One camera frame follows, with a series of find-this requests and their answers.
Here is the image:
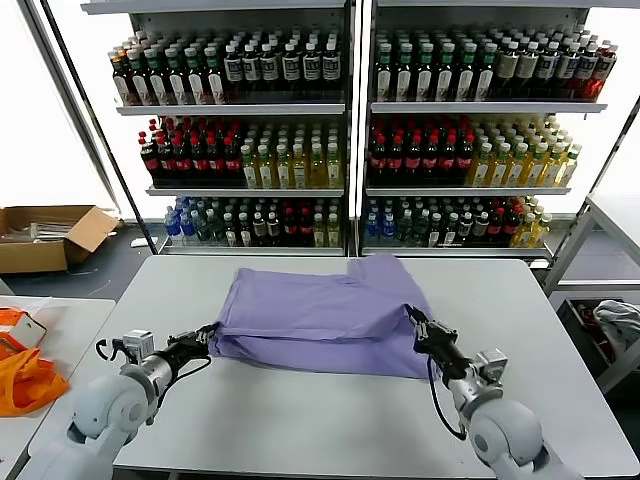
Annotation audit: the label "thin black pole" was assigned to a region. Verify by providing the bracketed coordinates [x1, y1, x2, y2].
[579, 93, 640, 211]
[39, 0, 160, 257]

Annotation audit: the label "orange white carton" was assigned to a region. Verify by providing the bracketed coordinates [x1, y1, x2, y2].
[0, 308, 49, 360]

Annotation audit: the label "brown cardboard box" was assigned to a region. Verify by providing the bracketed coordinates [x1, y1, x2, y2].
[0, 205, 122, 276]

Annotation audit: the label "grey crumpled cloth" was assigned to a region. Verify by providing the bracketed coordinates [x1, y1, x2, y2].
[591, 299, 640, 352]

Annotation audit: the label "black storage bin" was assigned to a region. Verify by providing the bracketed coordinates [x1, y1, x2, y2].
[554, 297, 640, 382]

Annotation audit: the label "grey metal frame post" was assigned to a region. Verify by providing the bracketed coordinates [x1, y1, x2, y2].
[14, 0, 122, 214]

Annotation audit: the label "red cloth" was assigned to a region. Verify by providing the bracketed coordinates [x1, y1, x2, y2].
[575, 303, 615, 365]

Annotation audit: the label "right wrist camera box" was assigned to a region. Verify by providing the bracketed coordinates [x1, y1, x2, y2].
[474, 349, 509, 386]

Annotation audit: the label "grey metal cart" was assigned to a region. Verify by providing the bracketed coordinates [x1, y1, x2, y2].
[541, 193, 640, 397]

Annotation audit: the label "red drink bottle white label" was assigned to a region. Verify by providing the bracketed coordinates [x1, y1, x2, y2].
[589, 45, 619, 101]

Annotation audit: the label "purple t-shirt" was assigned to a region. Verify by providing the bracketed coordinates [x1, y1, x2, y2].
[207, 253, 444, 380]

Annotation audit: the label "dark bottle white blue label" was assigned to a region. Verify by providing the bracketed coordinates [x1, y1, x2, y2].
[301, 42, 323, 97]
[572, 44, 600, 100]
[554, 43, 581, 99]
[281, 43, 303, 97]
[534, 42, 561, 99]
[242, 43, 263, 97]
[260, 43, 281, 97]
[321, 42, 343, 97]
[223, 43, 244, 97]

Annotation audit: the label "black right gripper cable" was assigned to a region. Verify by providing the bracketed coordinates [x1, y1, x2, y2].
[426, 359, 469, 442]

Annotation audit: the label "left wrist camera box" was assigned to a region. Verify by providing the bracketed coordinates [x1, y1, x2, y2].
[112, 329, 154, 361]

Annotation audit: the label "clear plastic packed parts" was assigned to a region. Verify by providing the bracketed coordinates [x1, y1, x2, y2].
[0, 215, 77, 246]

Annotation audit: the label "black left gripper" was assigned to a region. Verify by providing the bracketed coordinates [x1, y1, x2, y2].
[166, 323, 222, 369]

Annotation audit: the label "dark bottle green label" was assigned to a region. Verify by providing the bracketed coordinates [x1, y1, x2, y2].
[434, 43, 456, 104]
[144, 47, 170, 107]
[164, 46, 189, 107]
[126, 48, 151, 107]
[414, 43, 436, 104]
[474, 43, 498, 104]
[394, 43, 416, 104]
[204, 44, 227, 106]
[184, 45, 208, 106]
[374, 43, 396, 104]
[454, 43, 477, 104]

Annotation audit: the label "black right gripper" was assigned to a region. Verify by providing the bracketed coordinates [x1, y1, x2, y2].
[405, 305, 474, 384]

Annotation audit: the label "grey metal shelf unit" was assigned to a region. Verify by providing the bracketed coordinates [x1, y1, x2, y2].
[81, 0, 357, 259]
[357, 0, 610, 261]

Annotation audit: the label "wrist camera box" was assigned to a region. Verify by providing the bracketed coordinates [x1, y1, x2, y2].
[112, 329, 154, 361]
[474, 349, 509, 386]

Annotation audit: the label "dark bottle orange label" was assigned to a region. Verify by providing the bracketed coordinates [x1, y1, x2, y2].
[110, 49, 132, 107]

